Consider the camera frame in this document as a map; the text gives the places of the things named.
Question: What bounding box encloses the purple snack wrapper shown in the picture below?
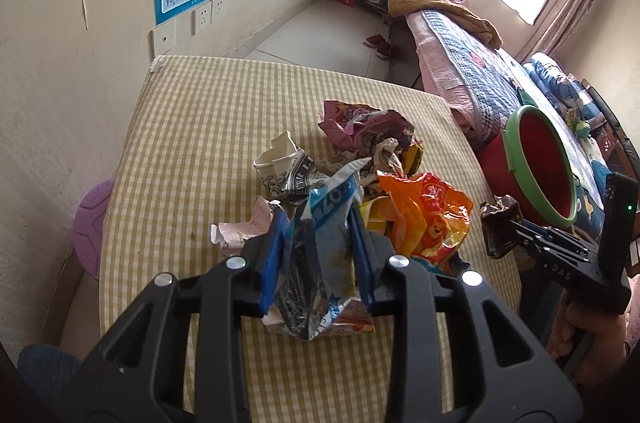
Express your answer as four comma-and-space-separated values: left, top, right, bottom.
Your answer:
318, 100, 418, 154

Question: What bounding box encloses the green plush toy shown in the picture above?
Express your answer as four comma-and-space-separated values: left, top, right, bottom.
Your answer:
570, 108, 593, 138

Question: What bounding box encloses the yellow black snack wrapper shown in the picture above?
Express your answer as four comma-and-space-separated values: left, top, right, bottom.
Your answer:
402, 143, 425, 176

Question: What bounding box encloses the purple plastic stool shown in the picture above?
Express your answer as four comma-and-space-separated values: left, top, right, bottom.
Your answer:
70, 177, 116, 279

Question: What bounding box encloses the person's right leg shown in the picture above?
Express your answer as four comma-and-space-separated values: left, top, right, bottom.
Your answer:
519, 265, 568, 346

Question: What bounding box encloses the person's right hand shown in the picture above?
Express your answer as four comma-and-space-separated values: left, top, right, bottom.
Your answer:
546, 290, 631, 384

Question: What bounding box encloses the blue silver snack bag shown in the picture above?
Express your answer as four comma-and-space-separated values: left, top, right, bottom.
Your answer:
272, 160, 368, 341

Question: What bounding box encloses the person's leg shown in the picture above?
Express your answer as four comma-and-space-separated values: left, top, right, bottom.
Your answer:
17, 344, 83, 409
519, 265, 568, 346

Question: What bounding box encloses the person's right forearm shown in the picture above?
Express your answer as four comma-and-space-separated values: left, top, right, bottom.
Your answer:
622, 278, 640, 379

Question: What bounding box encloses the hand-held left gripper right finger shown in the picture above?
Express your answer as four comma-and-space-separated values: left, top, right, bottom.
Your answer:
348, 206, 586, 423

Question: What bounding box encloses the red bucket with green rim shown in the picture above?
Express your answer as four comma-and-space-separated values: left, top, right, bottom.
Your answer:
475, 104, 581, 235

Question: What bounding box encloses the crumpled paper wrapper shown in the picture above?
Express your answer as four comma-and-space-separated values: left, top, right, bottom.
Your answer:
327, 138, 407, 195

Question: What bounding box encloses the person's left leg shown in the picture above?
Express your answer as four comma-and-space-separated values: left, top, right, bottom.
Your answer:
17, 344, 83, 409

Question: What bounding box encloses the pink bedspread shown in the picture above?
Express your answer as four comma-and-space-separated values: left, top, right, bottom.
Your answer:
404, 10, 481, 139

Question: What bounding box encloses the pink paper slip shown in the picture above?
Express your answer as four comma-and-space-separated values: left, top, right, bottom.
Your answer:
210, 196, 281, 261

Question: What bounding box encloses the crumpled printed paper cup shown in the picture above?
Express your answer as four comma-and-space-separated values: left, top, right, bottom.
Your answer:
252, 130, 331, 204

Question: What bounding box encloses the blue patterned pillow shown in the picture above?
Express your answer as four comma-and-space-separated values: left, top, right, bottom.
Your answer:
522, 52, 601, 119

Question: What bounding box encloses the blue checked quilt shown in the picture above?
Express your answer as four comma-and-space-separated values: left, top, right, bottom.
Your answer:
421, 9, 526, 144

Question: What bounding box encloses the orange snack bag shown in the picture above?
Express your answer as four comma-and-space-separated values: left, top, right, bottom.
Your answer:
377, 170, 475, 276

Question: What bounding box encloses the brown foil wrapper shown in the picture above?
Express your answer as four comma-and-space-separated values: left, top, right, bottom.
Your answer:
479, 194, 526, 260

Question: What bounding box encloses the bed with quilted cover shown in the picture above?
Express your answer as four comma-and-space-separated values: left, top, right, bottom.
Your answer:
500, 48, 613, 224

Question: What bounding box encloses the white snack carton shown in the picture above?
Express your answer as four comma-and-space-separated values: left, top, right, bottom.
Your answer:
262, 293, 376, 336

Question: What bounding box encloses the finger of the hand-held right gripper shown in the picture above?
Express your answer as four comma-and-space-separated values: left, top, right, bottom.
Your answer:
484, 225, 551, 271
519, 217, 599, 260

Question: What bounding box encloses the dark wooden headboard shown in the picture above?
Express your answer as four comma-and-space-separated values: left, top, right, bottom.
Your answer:
580, 78, 640, 184

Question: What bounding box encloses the pink curtain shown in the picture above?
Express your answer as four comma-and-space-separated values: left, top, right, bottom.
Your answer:
517, 0, 611, 64

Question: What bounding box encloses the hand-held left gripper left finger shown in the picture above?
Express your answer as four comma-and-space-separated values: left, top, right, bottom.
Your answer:
65, 209, 292, 423

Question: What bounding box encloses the mustard yellow blanket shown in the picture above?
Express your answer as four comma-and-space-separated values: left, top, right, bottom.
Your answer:
387, 0, 503, 49

